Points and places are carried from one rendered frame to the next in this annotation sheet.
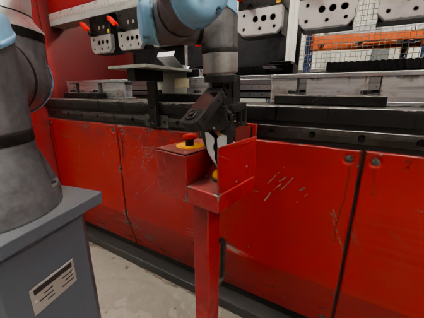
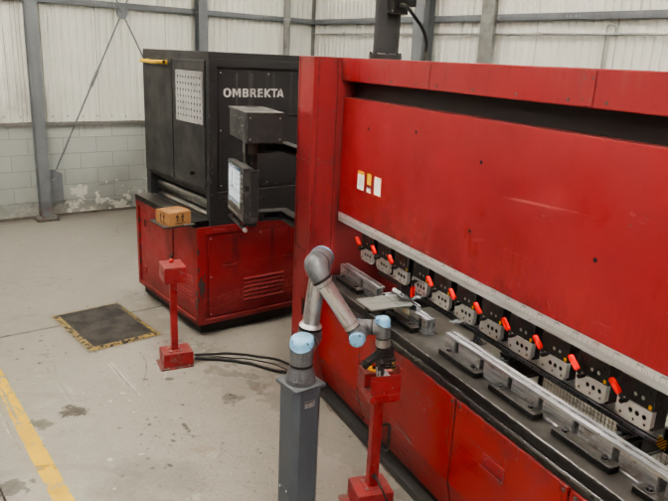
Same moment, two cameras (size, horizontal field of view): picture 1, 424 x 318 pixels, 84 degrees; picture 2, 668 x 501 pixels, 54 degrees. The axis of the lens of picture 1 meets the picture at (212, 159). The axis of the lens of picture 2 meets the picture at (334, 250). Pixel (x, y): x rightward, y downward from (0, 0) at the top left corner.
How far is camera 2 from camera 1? 288 cm
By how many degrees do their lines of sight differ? 32
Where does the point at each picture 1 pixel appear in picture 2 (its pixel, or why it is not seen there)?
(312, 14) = (458, 310)
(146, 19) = not seen: hidden behind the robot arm
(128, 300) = (342, 455)
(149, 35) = not seen: hidden behind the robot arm
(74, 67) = (349, 249)
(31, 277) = (305, 400)
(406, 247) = (467, 458)
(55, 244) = (311, 394)
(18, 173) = (308, 375)
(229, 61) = (383, 344)
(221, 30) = (380, 333)
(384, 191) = (461, 423)
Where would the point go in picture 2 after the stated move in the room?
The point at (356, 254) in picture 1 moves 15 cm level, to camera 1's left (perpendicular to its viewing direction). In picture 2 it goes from (453, 458) to (425, 447)
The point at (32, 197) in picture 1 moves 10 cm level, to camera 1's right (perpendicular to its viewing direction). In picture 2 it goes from (309, 381) to (326, 388)
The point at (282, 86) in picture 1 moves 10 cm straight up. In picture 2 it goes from (448, 342) to (450, 324)
